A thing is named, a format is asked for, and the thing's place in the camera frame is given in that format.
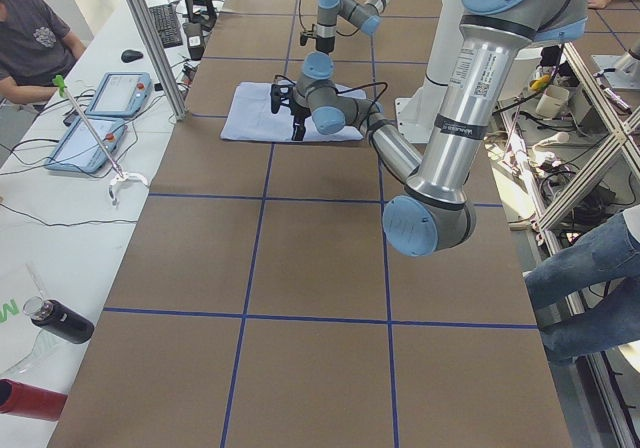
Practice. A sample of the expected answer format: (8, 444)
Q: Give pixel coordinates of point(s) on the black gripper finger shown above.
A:
(298, 133)

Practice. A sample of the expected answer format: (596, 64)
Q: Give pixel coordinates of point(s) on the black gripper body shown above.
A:
(300, 111)
(325, 44)

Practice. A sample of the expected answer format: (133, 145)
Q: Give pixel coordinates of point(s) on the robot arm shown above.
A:
(433, 212)
(364, 17)

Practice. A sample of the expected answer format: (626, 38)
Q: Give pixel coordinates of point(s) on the black keyboard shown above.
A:
(166, 23)

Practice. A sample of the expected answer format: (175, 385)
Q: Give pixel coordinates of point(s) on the black computer mouse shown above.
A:
(130, 55)

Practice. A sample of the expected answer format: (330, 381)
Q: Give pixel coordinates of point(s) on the upper blue teach pendant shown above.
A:
(120, 95)

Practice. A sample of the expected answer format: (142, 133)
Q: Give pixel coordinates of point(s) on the blue teach pendant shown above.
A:
(120, 95)
(78, 151)

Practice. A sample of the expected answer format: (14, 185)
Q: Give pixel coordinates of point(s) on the lower blue teach pendant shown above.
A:
(78, 151)

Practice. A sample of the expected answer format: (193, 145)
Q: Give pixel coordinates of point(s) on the reacher grabber stick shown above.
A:
(121, 176)

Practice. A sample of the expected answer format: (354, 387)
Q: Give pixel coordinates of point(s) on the seated person grey shirt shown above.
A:
(36, 46)

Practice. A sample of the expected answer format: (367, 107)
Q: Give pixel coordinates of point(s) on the black water bottle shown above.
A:
(58, 319)

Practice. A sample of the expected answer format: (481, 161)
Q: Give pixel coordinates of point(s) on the red bottle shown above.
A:
(19, 399)

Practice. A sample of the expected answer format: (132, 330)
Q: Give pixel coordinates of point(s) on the aluminium frame post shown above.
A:
(156, 52)

